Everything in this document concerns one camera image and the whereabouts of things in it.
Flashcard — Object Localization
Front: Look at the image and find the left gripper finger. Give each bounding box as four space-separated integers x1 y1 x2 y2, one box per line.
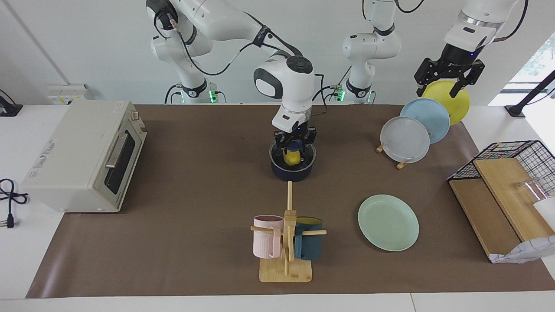
450 62 484 98
414 58 438 97

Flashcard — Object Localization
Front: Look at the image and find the glass lid blue knob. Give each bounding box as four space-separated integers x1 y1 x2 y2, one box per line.
270 140 316 170

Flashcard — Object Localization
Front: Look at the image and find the yellow potato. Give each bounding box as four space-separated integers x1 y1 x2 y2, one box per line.
282 149 302 167

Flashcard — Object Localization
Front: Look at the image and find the yellow plate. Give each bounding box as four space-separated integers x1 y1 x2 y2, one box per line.
422 80 470 126

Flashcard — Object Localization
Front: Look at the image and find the light blue plate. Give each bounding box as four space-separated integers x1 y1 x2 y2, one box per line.
400 98 451 144

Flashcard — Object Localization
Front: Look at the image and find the grey plate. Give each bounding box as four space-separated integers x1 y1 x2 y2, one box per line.
380 116 431 164

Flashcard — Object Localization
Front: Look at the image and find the wooden plate rack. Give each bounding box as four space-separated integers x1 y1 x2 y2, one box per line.
376 143 412 169

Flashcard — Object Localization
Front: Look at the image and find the pale green plate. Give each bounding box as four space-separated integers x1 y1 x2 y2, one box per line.
358 194 420 252

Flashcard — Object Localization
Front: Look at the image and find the pink ribbed mug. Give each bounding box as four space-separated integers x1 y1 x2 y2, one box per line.
253 215 284 259

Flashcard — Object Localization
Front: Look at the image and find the dark blue mug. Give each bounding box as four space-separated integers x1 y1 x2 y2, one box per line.
294 217 323 261

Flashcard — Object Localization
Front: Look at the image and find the wooden mug tree stand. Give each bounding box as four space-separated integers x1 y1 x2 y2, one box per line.
250 181 327 283

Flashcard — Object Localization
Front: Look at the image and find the brown table mat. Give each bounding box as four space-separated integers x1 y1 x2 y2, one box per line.
26 104 555 299

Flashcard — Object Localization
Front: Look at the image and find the clear glass cup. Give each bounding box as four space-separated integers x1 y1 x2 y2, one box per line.
514 177 549 204

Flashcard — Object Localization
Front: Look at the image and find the wooden shelf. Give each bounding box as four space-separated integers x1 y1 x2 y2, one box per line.
449 158 555 259

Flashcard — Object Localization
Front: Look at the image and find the white crumpled cloth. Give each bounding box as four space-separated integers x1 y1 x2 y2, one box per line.
490 236 555 264

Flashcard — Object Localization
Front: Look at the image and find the beige toaster oven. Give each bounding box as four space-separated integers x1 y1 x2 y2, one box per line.
22 101 147 213

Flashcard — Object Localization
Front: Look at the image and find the black desk clamp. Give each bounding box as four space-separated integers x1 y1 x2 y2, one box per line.
0 89 23 117

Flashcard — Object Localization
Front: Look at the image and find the black pot blue handle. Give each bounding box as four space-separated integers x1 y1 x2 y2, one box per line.
269 141 317 182

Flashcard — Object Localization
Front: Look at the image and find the black camera stand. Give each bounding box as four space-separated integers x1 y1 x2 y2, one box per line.
505 70 555 117

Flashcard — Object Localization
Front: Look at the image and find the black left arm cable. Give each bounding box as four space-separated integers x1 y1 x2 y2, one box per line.
392 0 528 44

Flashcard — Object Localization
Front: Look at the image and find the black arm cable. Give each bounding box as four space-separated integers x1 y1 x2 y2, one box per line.
167 13 304 78
392 0 528 44

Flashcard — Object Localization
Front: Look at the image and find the black wire basket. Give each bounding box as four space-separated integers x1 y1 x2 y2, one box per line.
447 140 555 204

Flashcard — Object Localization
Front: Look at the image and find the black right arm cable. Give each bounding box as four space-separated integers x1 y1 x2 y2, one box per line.
167 13 304 78

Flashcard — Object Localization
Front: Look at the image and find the white wall socket box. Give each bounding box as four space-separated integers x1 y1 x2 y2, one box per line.
47 84 89 105

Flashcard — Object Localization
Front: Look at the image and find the black power cord plug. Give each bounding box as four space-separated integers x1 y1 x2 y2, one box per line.
0 179 30 229

